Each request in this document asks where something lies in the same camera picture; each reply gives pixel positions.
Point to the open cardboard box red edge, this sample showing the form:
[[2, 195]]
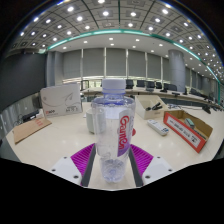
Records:
[[183, 131]]

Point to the beige desk organizer box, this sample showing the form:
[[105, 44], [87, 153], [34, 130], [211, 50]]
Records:
[[150, 115]]

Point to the group of ceiling lights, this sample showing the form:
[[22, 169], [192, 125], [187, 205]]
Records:
[[105, 13]]

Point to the row of black office chairs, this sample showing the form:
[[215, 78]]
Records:
[[150, 84]]

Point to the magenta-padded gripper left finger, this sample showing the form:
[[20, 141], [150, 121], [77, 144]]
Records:
[[82, 159]]

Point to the white printed carton box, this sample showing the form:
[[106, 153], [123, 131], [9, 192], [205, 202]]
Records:
[[61, 100]]

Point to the teal board eraser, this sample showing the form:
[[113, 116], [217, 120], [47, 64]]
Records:
[[189, 122]]

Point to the brown paper envelope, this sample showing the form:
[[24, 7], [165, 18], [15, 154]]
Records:
[[30, 129]]

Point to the white remote control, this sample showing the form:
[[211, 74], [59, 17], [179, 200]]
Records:
[[158, 127]]

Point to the long curved conference desk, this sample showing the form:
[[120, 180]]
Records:
[[186, 96]]

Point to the clear plastic water bottle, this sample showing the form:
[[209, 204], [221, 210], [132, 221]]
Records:
[[111, 133]]

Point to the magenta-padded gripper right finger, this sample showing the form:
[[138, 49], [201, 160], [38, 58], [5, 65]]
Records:
[[142, 159]]

